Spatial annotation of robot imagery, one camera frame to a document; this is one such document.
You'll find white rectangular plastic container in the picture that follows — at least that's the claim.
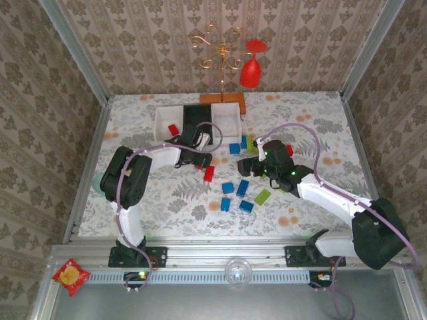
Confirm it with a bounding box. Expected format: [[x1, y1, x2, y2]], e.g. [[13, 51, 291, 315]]
[[211, 102, 244, 143], [155, 105, 186, 143]]

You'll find black rectangular plastic container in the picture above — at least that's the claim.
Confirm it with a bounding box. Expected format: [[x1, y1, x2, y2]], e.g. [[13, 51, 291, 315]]
[[182, 103, 214, 146]]

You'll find floral patterned table cover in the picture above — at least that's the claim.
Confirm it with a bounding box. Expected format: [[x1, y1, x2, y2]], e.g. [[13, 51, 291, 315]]
[[81, 91, 383, 239]]

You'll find red plastic wine glass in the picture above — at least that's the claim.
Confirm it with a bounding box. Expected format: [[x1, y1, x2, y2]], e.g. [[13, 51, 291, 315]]
[[240, 39, 269, 89]]

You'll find pale teal plastic cup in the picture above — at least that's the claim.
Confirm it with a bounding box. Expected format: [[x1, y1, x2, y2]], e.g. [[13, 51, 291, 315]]
[[91, 171, 105, 195]]

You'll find clear glass dome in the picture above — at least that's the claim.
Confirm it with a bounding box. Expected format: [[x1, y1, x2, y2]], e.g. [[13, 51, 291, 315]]
[[224, 257, 252, 286]]

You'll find small controller board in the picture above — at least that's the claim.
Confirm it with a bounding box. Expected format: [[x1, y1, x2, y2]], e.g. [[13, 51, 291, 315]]
[[308, 271, 334, 290], [123, 271, 150, 290]]

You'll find red snack packet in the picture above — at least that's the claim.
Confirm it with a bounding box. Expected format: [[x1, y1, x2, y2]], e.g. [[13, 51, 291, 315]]
[[51, 258, 91, 298]]

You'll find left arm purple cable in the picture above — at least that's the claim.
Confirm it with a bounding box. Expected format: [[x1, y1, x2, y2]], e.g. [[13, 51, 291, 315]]
[[115, 121, 224, 293]]

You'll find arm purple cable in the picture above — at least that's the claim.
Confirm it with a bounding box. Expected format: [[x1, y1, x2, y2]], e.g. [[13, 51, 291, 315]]
[[258, 122, 422, 320], [115, 121, 224, 293]]

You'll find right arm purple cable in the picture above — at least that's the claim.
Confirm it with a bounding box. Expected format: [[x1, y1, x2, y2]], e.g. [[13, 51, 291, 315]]
[[258, 122, 422, 320]]

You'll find gold wire stand wooden base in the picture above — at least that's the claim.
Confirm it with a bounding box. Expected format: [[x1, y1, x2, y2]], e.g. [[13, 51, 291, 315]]
[[189, 23, 247, 116]]

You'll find aluminium side rail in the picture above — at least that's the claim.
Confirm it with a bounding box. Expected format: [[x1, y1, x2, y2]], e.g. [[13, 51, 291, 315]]
[[62, 99, 113, 244], [340, 91, 394, 241]]

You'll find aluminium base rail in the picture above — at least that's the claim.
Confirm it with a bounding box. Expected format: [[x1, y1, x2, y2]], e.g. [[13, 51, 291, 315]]
[[51, 237, 410, 271]]

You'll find grey slotted cable duct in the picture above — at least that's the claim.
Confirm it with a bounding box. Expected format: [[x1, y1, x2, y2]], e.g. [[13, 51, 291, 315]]
[[89, 270, 311, 285]]

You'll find aluminium frame post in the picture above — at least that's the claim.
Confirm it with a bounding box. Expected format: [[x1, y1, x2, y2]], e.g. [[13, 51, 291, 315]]
[[339, 0, 406, 101], [38, 0, 111, 106]]

